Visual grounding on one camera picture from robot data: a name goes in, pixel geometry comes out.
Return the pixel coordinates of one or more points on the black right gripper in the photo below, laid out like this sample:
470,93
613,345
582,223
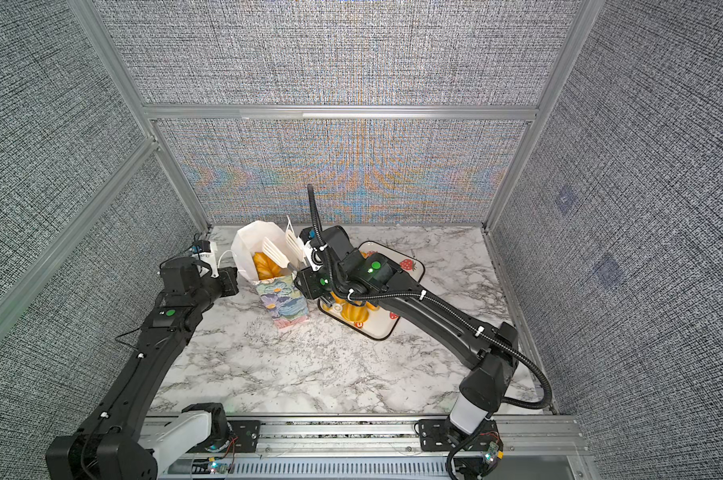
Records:
309,285

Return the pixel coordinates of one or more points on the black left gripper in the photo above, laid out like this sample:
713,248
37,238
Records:
229,276

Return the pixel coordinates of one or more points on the floral white paper bag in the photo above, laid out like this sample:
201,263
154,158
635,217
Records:
280,297

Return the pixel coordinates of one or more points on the long fake bread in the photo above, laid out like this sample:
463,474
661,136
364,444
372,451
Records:
266,267

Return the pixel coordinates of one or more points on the white silver serving tongs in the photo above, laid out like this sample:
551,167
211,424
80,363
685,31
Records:
284,247

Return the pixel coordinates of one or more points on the fake croissant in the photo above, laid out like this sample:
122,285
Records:
355,314

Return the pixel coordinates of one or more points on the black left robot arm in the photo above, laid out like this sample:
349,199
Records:
107,444

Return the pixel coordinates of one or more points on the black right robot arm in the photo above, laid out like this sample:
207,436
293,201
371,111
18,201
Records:
489,352

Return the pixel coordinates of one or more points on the white tray black rim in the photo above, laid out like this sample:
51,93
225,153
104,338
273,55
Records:
379,323

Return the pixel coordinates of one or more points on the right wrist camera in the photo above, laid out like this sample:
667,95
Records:
312,248

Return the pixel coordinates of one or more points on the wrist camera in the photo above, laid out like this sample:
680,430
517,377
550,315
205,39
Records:
205,253
312,248

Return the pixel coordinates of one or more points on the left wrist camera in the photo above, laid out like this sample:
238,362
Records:
205,253

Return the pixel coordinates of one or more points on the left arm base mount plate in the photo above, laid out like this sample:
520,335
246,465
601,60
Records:
243,437

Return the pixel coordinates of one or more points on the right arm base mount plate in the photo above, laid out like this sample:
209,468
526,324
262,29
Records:
438,435

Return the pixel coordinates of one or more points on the aluminium front rail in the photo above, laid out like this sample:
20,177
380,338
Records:
367,446

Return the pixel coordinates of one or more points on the aluminium enclosure frame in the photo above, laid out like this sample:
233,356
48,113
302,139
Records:
128,128

